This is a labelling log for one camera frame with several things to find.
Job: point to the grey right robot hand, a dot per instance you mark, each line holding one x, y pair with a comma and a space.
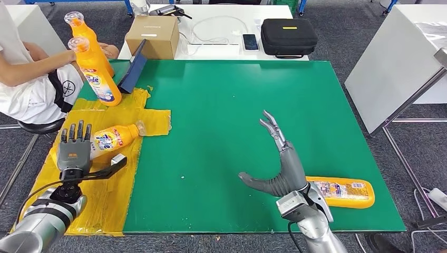
291, 171

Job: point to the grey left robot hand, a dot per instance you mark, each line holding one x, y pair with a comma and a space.
74, 153

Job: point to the orange detergent bottle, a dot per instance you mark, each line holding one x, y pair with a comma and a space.
345, 192
115, 138
85, 31
99, 83

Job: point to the clear plastic bottle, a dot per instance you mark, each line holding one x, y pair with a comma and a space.
139, 6

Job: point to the yellow taped sheet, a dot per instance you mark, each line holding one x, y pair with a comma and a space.
104, 199

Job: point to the person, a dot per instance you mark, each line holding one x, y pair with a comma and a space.
24, 94

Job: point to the green table mat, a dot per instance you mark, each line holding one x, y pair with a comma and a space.
227, 97

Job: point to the dark blue folded case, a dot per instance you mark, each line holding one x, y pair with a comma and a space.
133, 72

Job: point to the person's hand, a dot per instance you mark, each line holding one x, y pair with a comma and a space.
110, 51

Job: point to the black base foot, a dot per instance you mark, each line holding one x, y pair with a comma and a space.
382, 244

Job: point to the white cabinet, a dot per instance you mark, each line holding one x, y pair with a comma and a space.
38, 28

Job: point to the black zip carrying case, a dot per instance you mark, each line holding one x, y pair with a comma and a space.
288, 37

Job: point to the black smartphone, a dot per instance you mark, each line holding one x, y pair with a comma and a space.
250, 42

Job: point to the brown cardboard box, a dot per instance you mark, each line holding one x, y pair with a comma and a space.
153, 35

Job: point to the white side table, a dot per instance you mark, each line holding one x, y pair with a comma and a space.
395, 70

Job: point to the white power strip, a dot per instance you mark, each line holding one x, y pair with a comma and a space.
439, 199

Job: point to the white desk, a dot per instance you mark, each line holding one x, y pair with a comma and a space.
219, 32

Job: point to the green plastic crate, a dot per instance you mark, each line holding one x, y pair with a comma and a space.
286, 4

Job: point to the black handheld device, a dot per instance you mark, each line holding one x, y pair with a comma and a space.
168, 10

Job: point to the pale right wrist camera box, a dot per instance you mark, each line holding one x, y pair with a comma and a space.
291, 204

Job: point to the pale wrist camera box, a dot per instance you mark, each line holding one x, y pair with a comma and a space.
291, 204
111, 166

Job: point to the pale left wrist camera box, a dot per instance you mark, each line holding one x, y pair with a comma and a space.
111, 166

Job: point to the blue metal frame leg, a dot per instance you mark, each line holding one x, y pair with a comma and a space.
129, 7
390, 6
303, 6

